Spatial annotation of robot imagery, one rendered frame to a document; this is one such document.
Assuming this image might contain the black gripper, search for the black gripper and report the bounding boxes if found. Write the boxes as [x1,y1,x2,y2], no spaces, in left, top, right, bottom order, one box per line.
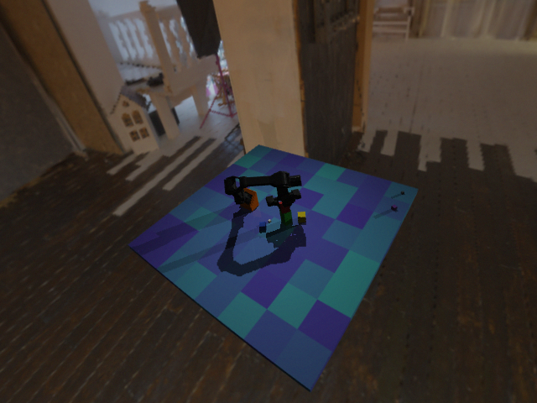
[266,188,301,211]

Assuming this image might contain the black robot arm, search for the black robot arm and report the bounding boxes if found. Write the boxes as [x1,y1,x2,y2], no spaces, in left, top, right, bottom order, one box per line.
[224,171,302,207]

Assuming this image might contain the green block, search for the green block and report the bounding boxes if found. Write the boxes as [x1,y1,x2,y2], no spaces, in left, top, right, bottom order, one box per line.
[279,210,292,220]
[280,216,293,226]

